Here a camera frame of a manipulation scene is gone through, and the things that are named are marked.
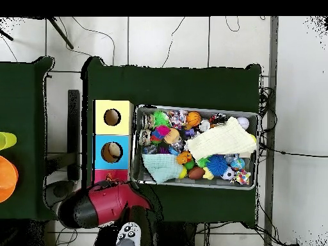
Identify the wooden box with three holes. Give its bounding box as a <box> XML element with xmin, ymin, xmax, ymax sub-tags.
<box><xmin>91</xmin><ymin>99</ymin><xmax>135</xmax><ymax>184</ymax></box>

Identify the pink spiky rubber ball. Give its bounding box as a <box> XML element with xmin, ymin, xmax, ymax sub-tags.
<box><xmin>151</xmin><ymin>124</ymin><xmax>172</xmax><ymax>141</ymax></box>

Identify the green spiky rubber ball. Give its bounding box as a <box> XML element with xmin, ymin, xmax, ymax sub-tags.
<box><xmin>152</xmin><ymin>110</ymin><xmax>172</xmax><ymax>129</ymax></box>

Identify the light blue waffle cloth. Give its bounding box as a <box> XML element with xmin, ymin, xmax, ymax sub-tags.
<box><xmin>141</xmin><ymin>152</ymin><xmax>185</xmax><ymax>184</ymax></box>

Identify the orange toy basketball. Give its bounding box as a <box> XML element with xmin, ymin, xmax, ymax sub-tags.
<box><xmin>185</xmin><ymin>111</ymin><xmax>202</xmax><ymax>127</ymax></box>

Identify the cream knitted cloth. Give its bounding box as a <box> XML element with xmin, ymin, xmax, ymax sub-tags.
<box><xmin>186</xmin><ymin>116</ymin><xmax>258</xmax><ymax>161</ymax></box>

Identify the blue spiky rubber ball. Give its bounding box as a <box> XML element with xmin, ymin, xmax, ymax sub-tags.
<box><xmin>205</xmin><ymin>154</ymin><xmax>229</xmax><ymax>177</ymax></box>

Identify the small toy soccer ball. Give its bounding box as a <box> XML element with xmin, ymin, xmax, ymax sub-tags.
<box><xmin>220</xmin><ymin>166</ymin><xmax>236</xmax><ymax>181</ymax></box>

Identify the white toy baseball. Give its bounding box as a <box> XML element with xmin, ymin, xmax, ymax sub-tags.
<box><xmin>236</xmin><ymin>117</ymin><xmax>250</xmax><ymax>131</ymax></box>

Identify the white cloth with coloured spots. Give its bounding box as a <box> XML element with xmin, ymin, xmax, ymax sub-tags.
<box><xmin>230</xmin><ymin>168</ymin><xmax>252</xmax><ymax>186</ymax></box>

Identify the black upright panel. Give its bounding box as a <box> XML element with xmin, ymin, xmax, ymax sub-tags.
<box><xmin>67</xmin><ymin>89</ymin><xmax>81</xmax><ymax>181</ymax></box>

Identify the black round floor base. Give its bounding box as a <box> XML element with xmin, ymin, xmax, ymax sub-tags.
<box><xmin>44</xmin><ymin>180</ymin><xmax>78</xmax><ymax>207</ymax></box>

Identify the black tripod leg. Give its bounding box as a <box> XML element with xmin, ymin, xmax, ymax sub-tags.
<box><xmin>0</xmin><ymin>28</ymin><xmax>14</xmax><ymax>42</ymax></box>
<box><xmin>47</xmin><ymin>17</ymin><xmax>74</xmax><ymax>50</ymax></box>

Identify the dark green side table cloth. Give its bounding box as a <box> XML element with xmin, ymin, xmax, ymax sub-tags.
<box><xmin>0</xmin><ymin>56</ymin><xmax>60</xmax><ymax>222</ymax></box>

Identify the yellow-green plastic cup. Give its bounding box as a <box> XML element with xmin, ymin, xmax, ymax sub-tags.
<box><xmin>0</xmin><ymin>131</ymin><xmax>18</xmax><ymax>151</ymax></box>

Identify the orange plastic bowl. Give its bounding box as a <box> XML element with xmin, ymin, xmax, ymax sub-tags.
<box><xmin>0</xmin><ymin>155</ymin><xmax>19</xmax><ymax>204</ymax></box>

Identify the wire mesh bin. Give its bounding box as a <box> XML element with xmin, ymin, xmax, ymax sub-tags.
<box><xmin>131</xmin><ymin>104</ymin><xmax>259</xmax><ymax>191</ymax></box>

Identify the black floor cable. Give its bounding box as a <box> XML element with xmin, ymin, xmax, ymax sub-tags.
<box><xmin>72</xmin><ymin>17</ymin><xmax>115</xmax><ymax>65</ymax></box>
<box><xmin>161</xmin><ymin>17</ymin><xmax>186</xmax><ymax>68</ymax></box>

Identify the black cable bundle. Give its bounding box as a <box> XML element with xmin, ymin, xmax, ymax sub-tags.
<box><xmin>258</xmin><ymin>86</ymin><xmax>278</xmax><ymax>135</ymax></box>

